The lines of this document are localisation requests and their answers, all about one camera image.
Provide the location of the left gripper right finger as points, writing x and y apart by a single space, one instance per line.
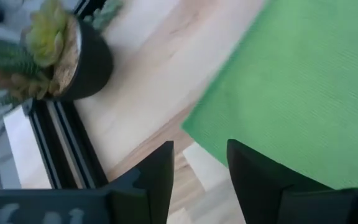
259 186

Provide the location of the green microfiber towel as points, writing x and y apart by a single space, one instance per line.
291 93

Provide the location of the black aluminium table frame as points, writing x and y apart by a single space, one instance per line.
67 149

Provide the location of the potted succulent plant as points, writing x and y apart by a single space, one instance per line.
89 62

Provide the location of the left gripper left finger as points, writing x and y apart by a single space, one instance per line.
148 193

